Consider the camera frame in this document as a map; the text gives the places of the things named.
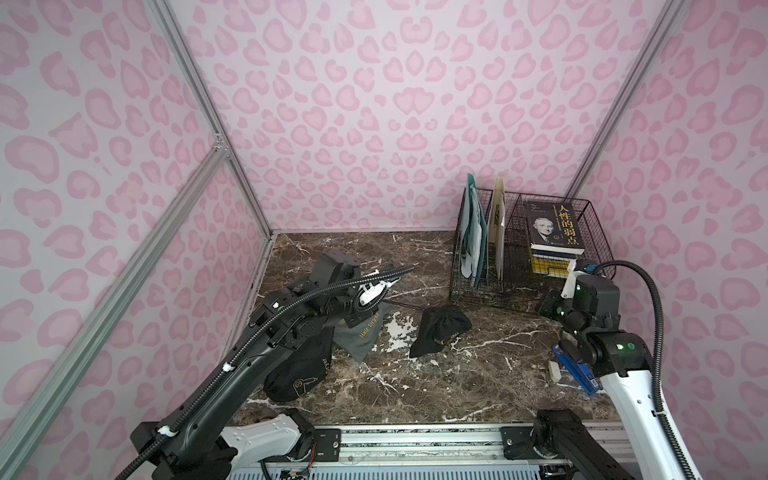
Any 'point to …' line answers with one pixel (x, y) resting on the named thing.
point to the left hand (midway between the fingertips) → (370, 287)
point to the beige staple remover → (554, 371)
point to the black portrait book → (554, 226)
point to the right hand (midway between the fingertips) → (544, 290)
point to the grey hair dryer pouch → (357, 340)
